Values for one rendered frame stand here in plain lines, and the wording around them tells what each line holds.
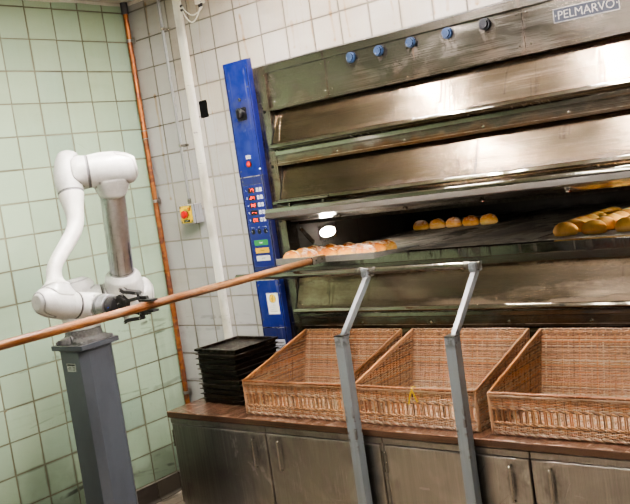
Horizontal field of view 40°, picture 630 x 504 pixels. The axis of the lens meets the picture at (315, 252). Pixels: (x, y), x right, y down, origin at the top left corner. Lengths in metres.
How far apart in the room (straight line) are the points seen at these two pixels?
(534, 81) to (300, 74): 1.15
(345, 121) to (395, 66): 0.34
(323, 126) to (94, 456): 1.74
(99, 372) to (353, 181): 1.37
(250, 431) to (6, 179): 1.62
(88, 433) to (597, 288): 2.16
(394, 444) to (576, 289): 0.90
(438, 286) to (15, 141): 2.07
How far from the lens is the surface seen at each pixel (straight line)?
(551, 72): 3.42
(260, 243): 4.25
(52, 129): 4.47
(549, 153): 3.41
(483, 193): 3.39
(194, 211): 4.50
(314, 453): 3.62
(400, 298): 3.82
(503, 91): 3.49
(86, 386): 3.85
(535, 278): 3.52
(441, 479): 3.30
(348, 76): 3.90
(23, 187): 4.34
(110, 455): 3.93
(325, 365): 4.08
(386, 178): 3.77
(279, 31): 4.13
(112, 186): 3.57
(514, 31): 3.50
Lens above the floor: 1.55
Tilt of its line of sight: 5 degrees down
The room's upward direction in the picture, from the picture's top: 8 degrees counter-clockwise
